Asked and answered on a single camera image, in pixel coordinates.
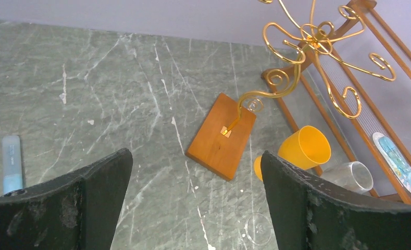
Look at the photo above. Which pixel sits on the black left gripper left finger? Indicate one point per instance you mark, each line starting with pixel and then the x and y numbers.
pixel 78 210

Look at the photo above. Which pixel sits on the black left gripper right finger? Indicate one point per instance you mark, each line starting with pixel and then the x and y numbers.
pixel 382 224

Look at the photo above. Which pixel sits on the clear wine glass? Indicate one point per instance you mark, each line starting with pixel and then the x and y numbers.
pixel 350 177

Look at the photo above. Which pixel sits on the yellow plastic wine glass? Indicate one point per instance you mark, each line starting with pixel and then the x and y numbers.
pixel 306 148

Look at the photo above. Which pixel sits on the light blue tube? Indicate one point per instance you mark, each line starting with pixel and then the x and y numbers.
pixel 12 164

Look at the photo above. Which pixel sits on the blue packaged item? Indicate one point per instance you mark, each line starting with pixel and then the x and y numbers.
pixel 395 159

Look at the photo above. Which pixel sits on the wooden tiered display shelf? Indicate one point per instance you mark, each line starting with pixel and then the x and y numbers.
pixel 371 119

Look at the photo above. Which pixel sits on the gold wire wine glass rack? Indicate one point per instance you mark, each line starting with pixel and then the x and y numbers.
pixel 221 139

